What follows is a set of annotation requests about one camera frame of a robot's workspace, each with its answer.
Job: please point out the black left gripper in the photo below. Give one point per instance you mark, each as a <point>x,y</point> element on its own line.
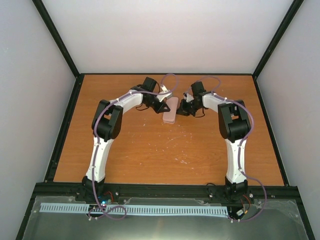
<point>161,110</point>

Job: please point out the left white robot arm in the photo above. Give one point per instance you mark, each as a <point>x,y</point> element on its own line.
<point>107,122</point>

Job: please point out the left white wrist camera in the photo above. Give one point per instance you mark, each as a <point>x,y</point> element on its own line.
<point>164,93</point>

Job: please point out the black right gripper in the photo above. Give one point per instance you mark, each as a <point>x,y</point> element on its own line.
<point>182,110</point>

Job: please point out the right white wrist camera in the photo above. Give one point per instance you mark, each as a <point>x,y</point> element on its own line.
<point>188,97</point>

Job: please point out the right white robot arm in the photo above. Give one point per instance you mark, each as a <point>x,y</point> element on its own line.
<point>234,126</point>

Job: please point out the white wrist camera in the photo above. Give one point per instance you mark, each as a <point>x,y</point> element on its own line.
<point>164,93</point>
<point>188,97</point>

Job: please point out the light blue slotted cable duct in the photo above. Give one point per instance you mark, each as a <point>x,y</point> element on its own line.
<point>136,210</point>

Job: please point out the metal base plate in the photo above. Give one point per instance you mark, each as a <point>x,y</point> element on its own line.
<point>272,220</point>

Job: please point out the black aluminium frame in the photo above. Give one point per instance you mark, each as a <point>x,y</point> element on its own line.
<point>48,188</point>

